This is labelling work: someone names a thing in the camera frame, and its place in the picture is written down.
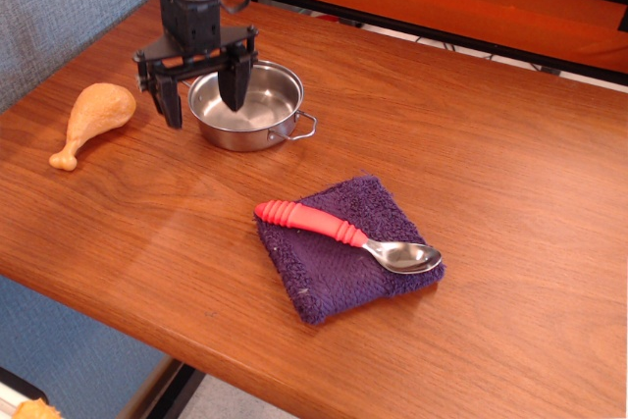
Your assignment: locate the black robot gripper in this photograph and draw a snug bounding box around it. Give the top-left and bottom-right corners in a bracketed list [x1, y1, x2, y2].
[133, 0, 258, 130]

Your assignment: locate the small stainless steel pot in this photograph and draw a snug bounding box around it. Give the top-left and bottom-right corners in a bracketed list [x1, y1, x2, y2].
[187, 61, 318, 152]

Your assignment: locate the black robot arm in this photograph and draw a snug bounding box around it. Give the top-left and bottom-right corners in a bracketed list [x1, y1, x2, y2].
[133, 0, 258, 129]

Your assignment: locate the purple folded cloth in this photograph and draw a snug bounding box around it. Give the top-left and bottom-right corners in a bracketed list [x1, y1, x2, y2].
[255, 176, 445, 325]

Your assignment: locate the plastic toy chicken drumstick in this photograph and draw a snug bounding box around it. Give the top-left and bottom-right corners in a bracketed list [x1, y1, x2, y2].
[49, 82, 136, 171]

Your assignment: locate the red handled metal spoon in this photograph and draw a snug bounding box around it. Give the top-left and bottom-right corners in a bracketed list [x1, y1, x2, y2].
[254, 200, 443, 275]

